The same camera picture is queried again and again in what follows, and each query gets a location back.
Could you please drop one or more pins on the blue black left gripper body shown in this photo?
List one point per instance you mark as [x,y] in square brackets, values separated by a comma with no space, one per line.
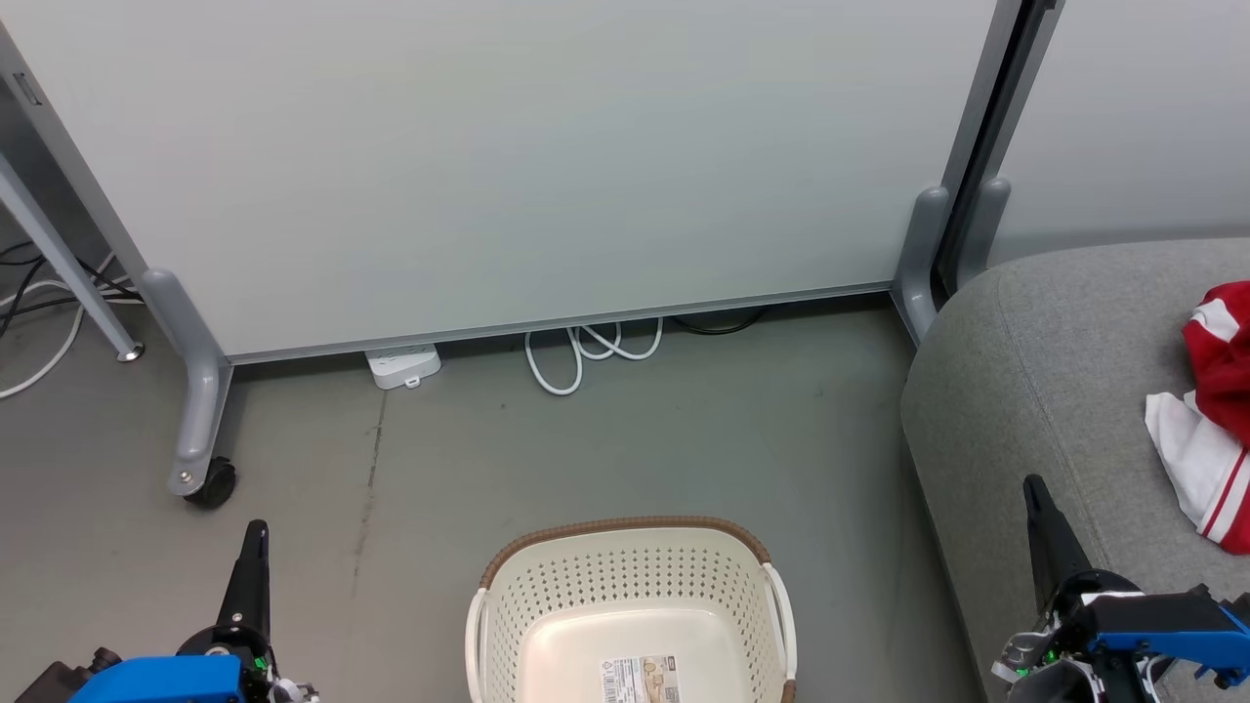
[166,679]

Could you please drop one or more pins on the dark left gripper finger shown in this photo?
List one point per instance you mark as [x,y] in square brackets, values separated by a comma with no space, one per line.
[249,586]

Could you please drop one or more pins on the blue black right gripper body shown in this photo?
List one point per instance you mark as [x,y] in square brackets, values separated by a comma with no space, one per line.
[1162,625]

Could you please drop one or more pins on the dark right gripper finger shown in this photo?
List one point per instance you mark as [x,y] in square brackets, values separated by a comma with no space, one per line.
[1055,547]

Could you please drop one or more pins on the red and white garment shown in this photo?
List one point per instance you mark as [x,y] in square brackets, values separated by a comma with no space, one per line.
[1226,391]

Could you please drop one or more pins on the beige perforated laundry basket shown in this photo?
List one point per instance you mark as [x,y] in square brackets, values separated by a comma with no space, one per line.
[635,586]

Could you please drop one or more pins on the printed basket label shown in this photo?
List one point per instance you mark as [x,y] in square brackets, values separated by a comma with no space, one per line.
[640,679]

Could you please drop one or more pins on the grey fabric sofa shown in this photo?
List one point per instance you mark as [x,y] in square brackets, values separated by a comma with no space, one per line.
[1035,391]

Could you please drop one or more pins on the grey partition foot with caster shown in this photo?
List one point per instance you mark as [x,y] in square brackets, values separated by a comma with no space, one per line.
[200,391]

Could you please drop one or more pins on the white power strip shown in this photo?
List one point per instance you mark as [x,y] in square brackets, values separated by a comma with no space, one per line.
[402,366]

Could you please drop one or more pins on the grey metal table leg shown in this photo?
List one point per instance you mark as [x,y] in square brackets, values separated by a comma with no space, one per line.
[59,259]

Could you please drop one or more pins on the narrow white partition panel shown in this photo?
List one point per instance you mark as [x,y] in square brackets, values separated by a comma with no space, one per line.
[1143,117]

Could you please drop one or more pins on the wide white partition panel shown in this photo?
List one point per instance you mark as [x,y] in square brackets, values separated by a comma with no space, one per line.
[508,156]

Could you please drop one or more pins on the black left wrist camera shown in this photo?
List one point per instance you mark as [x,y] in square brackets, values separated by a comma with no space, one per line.
[59,682]

